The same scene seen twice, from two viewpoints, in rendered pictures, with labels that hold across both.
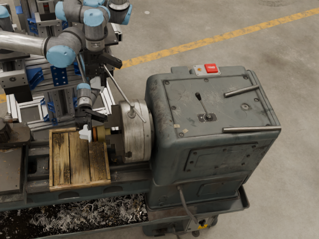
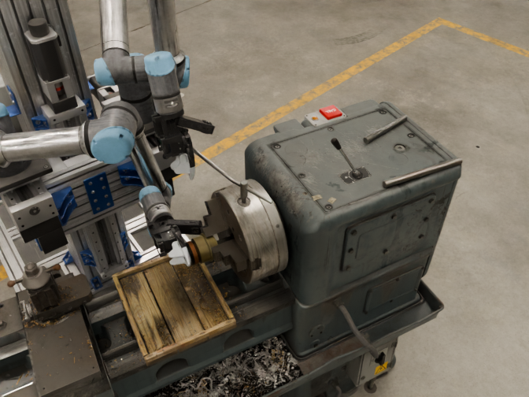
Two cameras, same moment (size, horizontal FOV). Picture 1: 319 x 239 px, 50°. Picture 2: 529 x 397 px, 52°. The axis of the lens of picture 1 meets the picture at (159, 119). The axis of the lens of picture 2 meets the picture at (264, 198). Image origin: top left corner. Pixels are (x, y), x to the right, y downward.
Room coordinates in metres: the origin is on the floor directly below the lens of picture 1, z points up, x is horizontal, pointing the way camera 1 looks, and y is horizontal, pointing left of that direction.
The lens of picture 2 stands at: (-0.20, 0.23, 2.37)
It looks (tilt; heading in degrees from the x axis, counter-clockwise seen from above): 44 degrees down; 352
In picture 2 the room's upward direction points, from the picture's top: straight up
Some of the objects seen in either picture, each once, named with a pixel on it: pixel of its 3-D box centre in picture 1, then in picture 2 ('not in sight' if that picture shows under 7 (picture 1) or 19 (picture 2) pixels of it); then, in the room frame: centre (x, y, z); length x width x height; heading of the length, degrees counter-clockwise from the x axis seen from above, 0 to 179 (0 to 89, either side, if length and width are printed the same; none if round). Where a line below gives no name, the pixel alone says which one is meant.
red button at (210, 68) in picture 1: (211, 68); (331, 113); (1.34, -0.22, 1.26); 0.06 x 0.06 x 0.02; 19
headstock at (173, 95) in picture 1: (204, 123); (345, 194); (1.13, -0.24, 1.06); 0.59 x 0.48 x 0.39; 109
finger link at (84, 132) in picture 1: (85, 133); (178, 253); (0.91, 0.34, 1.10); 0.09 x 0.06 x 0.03; 18
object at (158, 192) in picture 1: (184, 177); (330, 299); (1.13, -0.24, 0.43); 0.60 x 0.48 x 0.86; 109
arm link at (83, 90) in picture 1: (83, 94); (153, 202); (1.16, 0.42, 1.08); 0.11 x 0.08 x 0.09; 18
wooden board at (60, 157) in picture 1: (79, 156); (172, 300); (0.89, 0.39, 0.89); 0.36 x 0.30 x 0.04; 19
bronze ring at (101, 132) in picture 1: (101, 133); (201, 249); (0.93, 0.27, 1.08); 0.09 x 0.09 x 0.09; 19
